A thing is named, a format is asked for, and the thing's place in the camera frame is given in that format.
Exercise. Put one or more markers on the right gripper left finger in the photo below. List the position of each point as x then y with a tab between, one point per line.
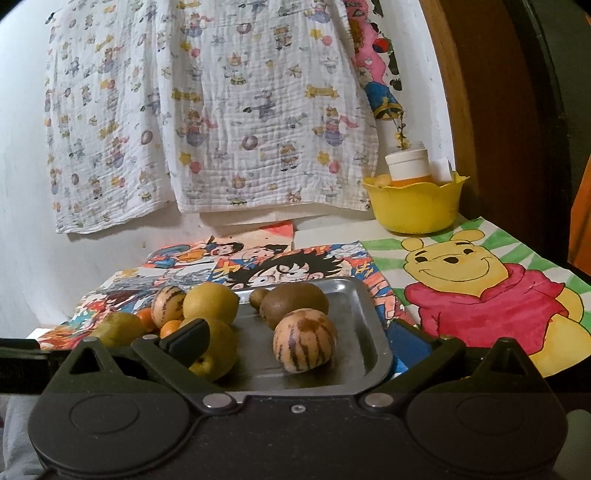
169	359

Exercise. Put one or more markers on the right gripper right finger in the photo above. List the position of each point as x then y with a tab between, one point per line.
429	361

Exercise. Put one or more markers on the small orange mandarin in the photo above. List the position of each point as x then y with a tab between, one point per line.
169	328
147	318

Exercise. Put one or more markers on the striped pepino melon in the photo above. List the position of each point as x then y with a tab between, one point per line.
167	305
304	339

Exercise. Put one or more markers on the small brown round fruit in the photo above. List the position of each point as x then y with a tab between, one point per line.
257	296

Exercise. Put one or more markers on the yellow quince fruit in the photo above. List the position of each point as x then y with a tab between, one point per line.
221	353

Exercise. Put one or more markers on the metal tray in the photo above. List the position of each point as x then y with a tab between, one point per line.
362	359

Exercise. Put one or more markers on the large yellow fruit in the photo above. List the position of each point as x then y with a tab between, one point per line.
211	301

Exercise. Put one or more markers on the yellow pear fruit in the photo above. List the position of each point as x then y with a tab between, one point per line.
119	329

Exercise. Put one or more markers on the large brown kiwi fruit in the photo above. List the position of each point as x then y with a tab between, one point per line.
290	297

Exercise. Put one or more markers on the cartoon anime poster mat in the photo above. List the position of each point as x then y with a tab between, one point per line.
238	264

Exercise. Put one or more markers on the Winnie the Pooh drawing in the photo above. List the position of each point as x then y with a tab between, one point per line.
478	283

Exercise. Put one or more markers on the yellow plastic bowl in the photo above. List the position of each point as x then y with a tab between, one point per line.
417	209

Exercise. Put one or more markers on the fruit inside yellow bowl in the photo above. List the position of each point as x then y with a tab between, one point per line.
383	180

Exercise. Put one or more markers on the white orange jar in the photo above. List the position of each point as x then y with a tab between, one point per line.
409	166

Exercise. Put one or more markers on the white patterned cloth left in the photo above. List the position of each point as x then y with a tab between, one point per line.
103	113

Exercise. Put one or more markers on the white patterned cloth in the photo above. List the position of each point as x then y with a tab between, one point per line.
264	106
103	113

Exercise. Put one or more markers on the orange cloth garment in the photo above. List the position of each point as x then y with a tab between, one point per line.
580	228

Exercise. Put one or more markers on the white patterned cloth right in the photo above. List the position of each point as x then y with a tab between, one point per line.
264	106

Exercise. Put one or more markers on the colourful hanging cartoon drawing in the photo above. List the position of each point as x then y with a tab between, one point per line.
374	58

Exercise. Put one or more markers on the dark wooden door frame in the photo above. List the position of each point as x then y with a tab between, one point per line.
507	119

